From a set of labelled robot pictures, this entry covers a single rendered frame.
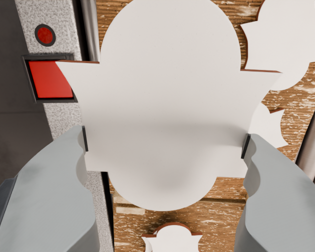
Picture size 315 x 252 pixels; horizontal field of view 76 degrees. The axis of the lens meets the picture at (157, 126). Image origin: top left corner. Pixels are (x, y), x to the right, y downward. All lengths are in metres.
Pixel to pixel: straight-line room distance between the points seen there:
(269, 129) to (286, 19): 0.16
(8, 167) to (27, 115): 0.52
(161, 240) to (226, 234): 0.16
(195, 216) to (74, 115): 0.33
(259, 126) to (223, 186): 0.14
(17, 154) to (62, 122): 1.45
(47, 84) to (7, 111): 1.32
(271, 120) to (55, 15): 0.37
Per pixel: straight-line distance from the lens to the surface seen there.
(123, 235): 0.54
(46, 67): 0.37
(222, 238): 0.56
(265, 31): 0.34
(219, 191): 0.45
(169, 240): 0.49
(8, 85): 1.61
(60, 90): 0.37
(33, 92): 0.39
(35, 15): 0.38
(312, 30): 0.37
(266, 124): 0.38
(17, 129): 1.72
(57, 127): 0.42
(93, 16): 0.35
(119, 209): 0.44
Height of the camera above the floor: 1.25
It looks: 64 degrees down
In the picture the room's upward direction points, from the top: 178 degrees counter-clockwise
